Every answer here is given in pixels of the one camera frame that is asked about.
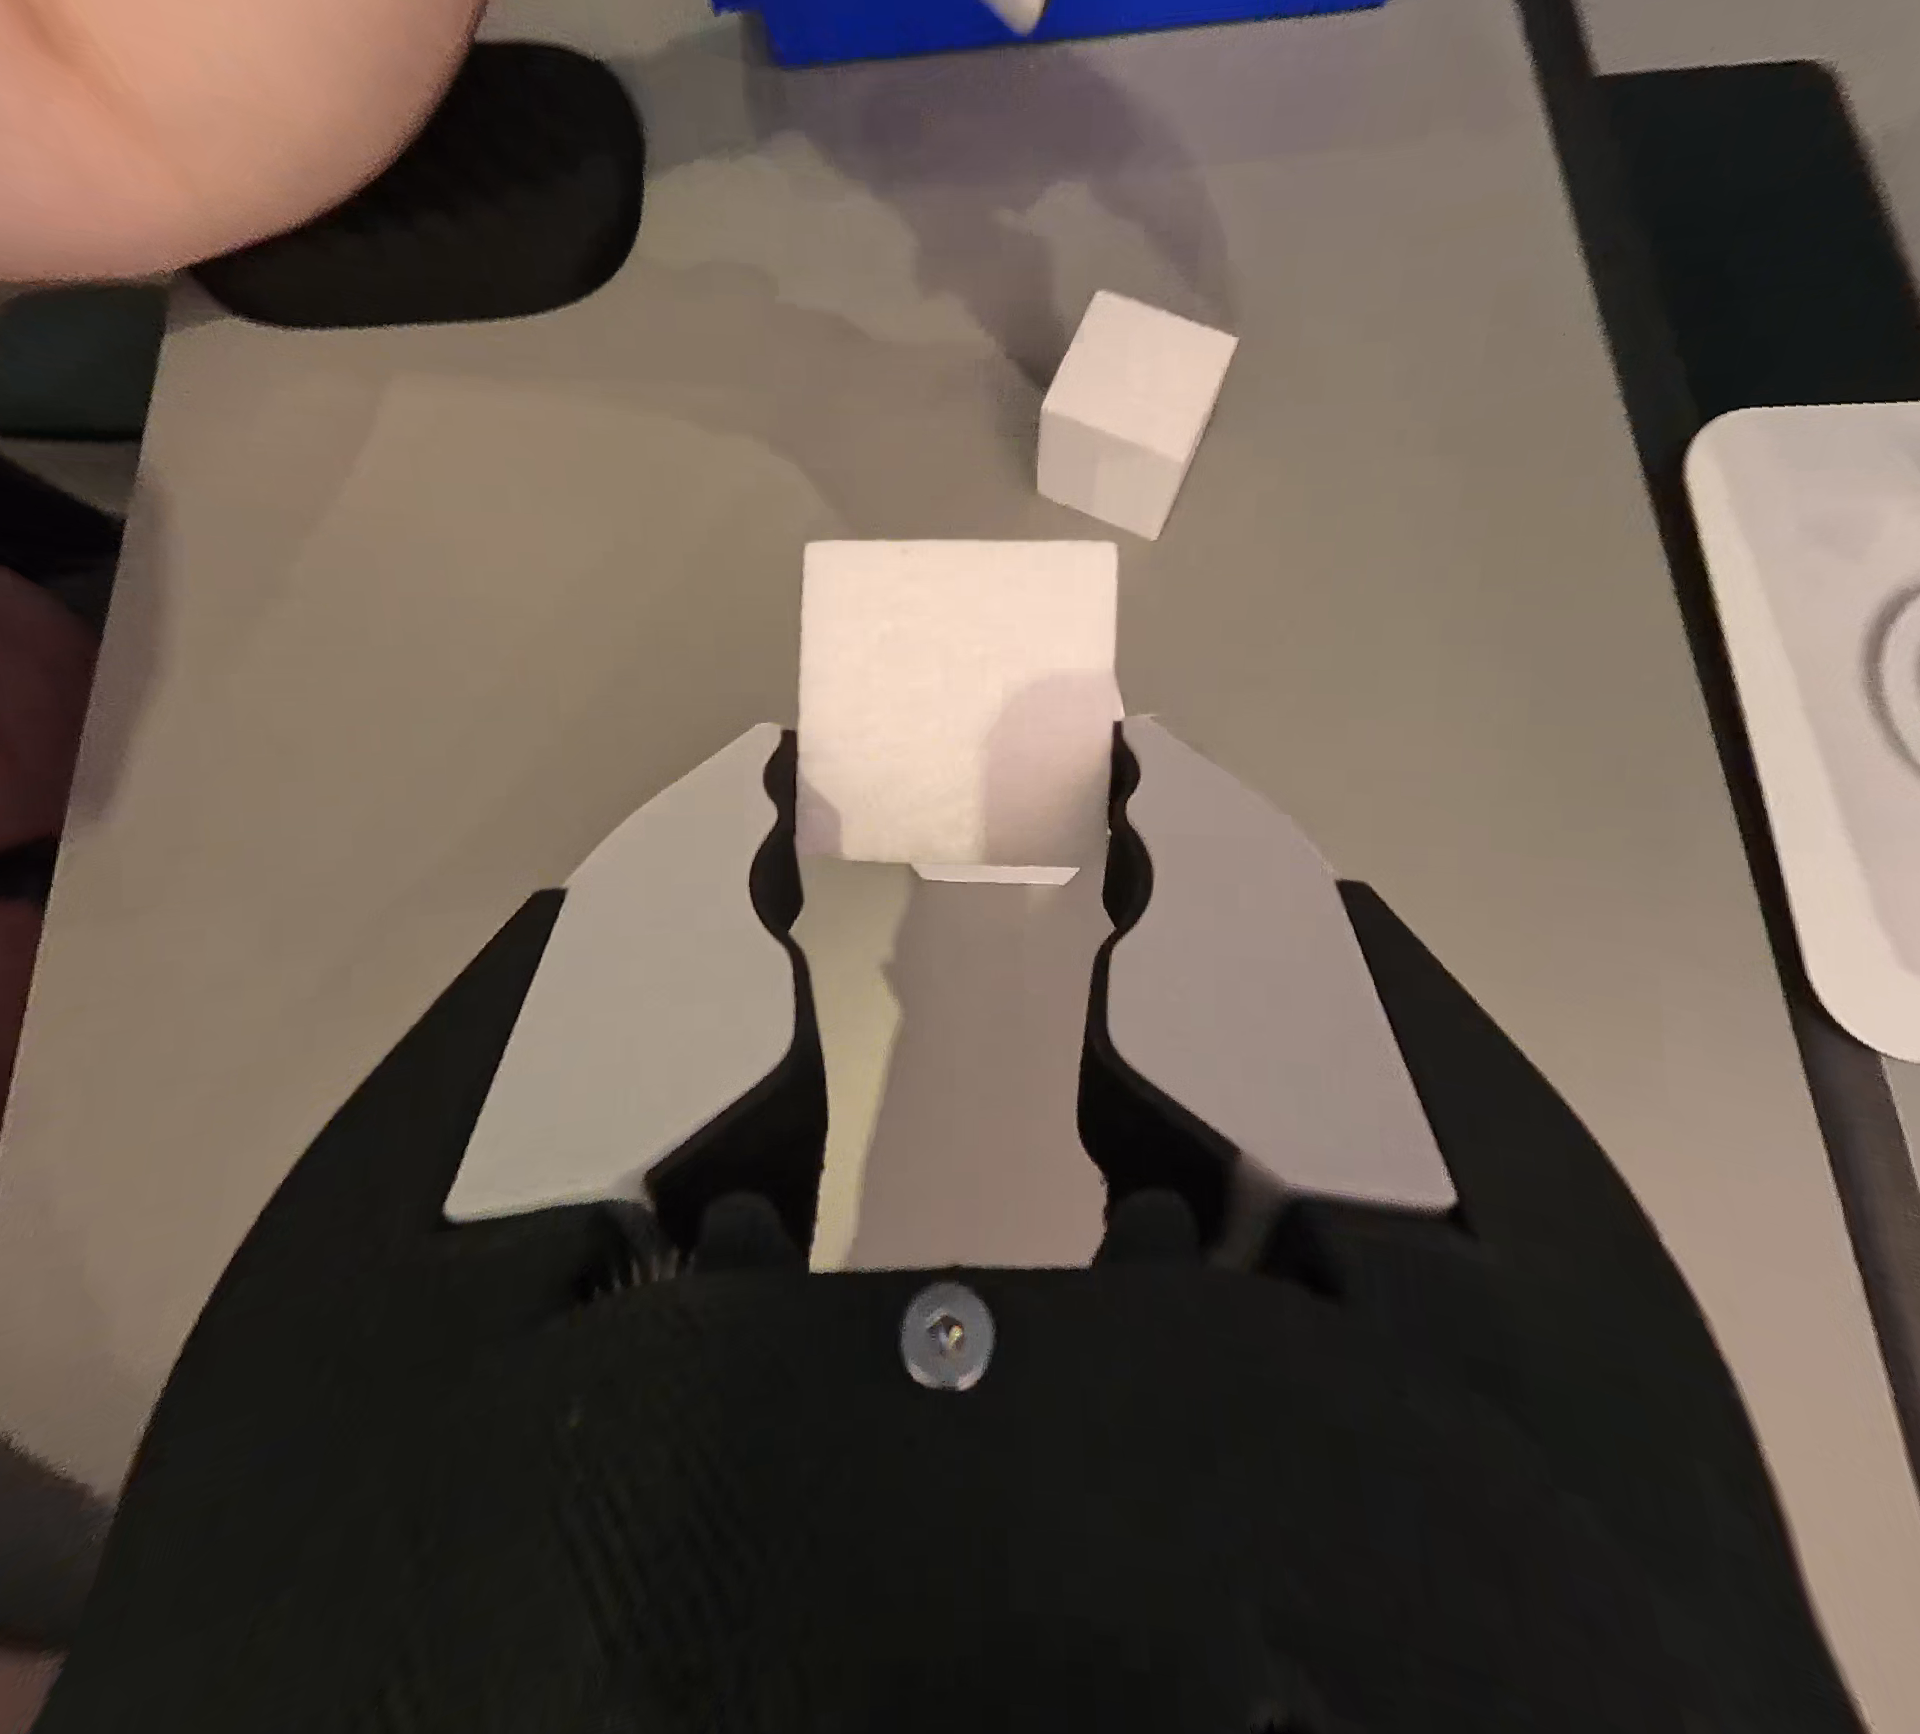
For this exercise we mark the black mesh wrist rest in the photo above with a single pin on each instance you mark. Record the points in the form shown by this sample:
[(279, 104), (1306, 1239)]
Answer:
[(495, 219)]

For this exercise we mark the person's left forearm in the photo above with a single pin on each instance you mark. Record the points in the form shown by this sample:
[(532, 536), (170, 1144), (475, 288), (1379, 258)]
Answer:
[(194, 38)]

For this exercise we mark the white document stand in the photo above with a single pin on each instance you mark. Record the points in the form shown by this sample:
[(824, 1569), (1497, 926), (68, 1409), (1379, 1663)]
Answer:
[(1800, 715)]

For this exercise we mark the white foam cube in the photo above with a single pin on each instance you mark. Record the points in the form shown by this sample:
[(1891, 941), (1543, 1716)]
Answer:
[(999, 875), (931, 684), (1125, 414)]

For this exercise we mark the person's dark red shorts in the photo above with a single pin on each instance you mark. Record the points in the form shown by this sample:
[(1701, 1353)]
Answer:
[(38, 745)]

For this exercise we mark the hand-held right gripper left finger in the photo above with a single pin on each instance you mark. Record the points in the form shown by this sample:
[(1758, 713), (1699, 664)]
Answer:
[(630, 1014)]

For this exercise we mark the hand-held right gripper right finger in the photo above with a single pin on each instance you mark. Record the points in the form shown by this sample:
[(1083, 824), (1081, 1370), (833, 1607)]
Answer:
[(1274, 1028)]

